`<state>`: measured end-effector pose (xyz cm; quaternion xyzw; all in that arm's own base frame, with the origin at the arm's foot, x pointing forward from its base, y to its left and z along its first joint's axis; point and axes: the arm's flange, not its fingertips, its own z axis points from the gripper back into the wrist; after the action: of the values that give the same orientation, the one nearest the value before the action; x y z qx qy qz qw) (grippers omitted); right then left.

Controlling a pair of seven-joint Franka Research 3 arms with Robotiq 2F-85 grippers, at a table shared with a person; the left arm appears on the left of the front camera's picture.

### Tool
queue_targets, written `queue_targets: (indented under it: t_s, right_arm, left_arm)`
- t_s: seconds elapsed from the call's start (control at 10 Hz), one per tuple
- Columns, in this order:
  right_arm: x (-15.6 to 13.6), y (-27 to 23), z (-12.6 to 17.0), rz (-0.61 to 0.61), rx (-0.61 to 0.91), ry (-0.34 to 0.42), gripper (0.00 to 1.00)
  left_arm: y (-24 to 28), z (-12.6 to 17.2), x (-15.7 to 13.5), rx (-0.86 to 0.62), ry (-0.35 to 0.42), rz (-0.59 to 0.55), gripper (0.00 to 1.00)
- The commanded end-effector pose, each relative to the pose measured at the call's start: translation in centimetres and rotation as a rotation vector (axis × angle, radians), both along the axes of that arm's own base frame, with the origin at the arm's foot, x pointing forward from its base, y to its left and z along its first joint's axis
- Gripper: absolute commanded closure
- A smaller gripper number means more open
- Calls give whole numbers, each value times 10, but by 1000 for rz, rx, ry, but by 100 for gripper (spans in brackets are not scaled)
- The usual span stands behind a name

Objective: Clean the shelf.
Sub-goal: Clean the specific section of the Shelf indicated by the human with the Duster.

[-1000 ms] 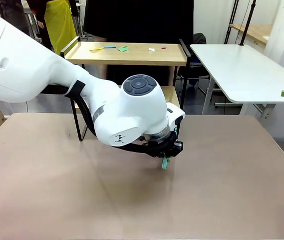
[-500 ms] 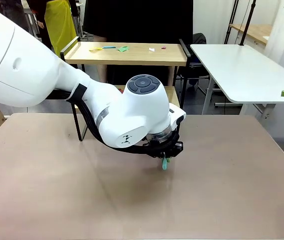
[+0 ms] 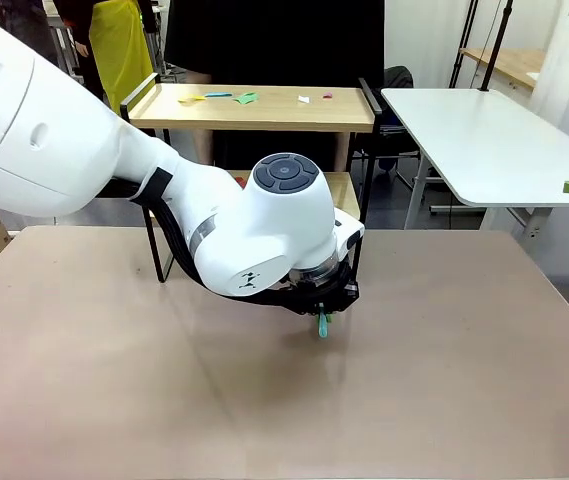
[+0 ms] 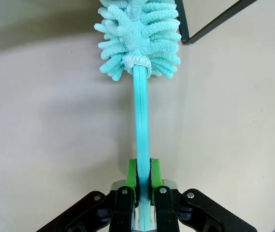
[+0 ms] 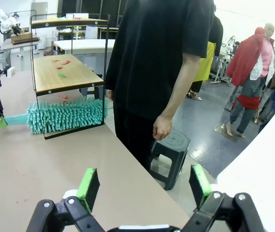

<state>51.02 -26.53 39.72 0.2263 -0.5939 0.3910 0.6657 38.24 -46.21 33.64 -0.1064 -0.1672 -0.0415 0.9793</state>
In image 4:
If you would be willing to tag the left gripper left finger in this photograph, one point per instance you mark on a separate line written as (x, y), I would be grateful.
(122, 207)

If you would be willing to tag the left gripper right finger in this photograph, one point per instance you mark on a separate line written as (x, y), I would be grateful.
(166, 210)

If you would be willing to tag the turquoise chenille duster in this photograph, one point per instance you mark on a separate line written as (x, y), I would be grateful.
(140, 108)

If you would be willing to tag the two-tier wooden shelf black frame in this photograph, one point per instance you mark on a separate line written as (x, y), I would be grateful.
(184, 29)

